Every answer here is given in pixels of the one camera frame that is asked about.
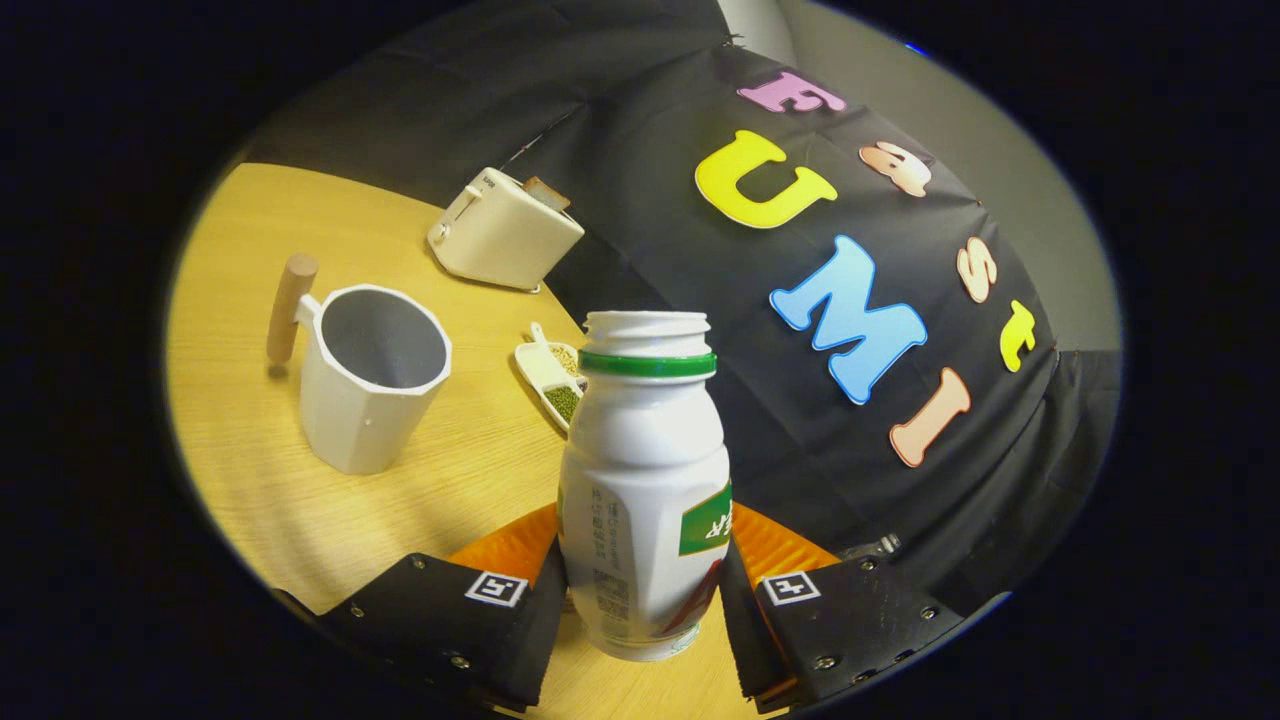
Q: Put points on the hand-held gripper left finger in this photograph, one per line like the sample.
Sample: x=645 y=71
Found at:
x=440 y=620

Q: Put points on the wooden table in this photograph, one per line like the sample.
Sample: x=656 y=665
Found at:
x=260 y=480

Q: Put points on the small white dish of beans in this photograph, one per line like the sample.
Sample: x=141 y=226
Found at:
x=545 y=372

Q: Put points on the cream toaster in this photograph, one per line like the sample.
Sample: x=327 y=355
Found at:
x=500 y=235

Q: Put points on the clear plastic water bottle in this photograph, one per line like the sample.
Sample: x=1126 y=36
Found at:
x=878 y=546

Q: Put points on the toasted bread slice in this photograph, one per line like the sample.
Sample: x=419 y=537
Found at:
x=548 y=192

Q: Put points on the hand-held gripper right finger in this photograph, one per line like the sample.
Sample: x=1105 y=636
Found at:
x=850 y=620

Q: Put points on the black backdrop cloth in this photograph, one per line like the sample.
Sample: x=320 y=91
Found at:
x=650 y=150

